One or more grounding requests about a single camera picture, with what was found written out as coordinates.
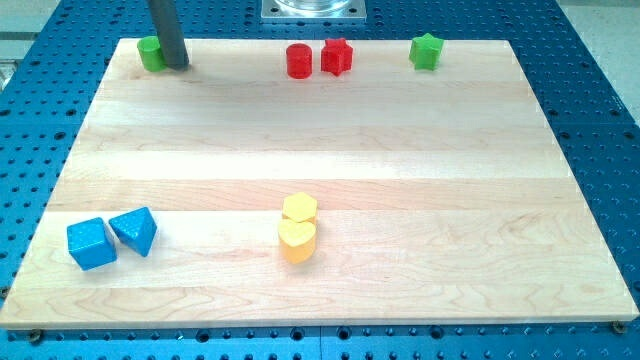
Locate light wooden board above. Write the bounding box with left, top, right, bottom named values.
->
left=1, top=39, right=638, bottom=329

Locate yellow hexagon block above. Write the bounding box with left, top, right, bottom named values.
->
left=282, top=192, right=318, bottom=224

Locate yellow heart block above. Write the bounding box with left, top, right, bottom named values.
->
left=277, top=219, right=317, bottom=264

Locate red cylinder block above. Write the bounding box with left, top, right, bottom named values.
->
left=286, top=43, right=313, bottom=79

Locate red star block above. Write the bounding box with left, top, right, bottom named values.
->
left=321, top=38, right=353, bottom=76

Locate green star block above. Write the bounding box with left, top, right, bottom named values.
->
left=409, top=33, right=444, bottom=70

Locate blue triangular prism block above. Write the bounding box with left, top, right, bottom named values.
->
left=109, top=207, right=157, bottom=257

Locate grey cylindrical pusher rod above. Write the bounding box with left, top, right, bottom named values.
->
left=147, top=0, right=190, bottom=71

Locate green cylinder block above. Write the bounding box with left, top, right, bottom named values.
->
left=136, top=35, right=167, bottom=72

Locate blue cube block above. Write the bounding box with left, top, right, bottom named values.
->
left=66, top=217, right=117, bottom=271

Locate blue perforated metal plate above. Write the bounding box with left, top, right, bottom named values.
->
left=1, top=1, right=639, bottom=359

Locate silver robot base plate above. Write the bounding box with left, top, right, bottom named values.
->
left=260, top=0, right=367, bottom=22

